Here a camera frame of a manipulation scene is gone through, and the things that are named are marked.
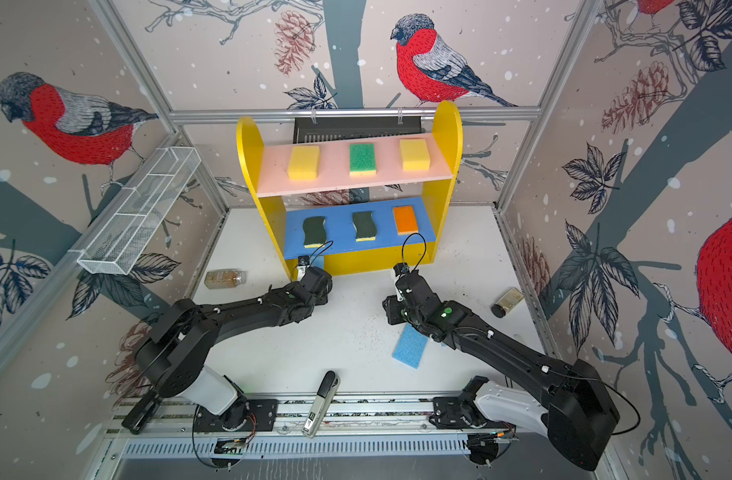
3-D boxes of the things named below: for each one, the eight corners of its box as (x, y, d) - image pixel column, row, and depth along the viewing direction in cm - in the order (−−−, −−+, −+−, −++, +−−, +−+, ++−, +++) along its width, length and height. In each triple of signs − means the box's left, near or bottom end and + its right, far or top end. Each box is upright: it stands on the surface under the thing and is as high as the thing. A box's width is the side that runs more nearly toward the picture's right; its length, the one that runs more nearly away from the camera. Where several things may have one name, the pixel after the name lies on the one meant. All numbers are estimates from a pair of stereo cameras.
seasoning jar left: (208, 290, 100) (200, 282, 95) (213, 277, 103) (206, 268, 99) (242, 290, 100) (237, 282, 95) (247, 277, 103) (241, 268, 99)
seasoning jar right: (500, 320, 91) (504, 315, 88) (489, 309, 93) (492, 305, 91) (522, 301, 95) (526, 296, 93) (511, 291, 98) (515, 286, 95)
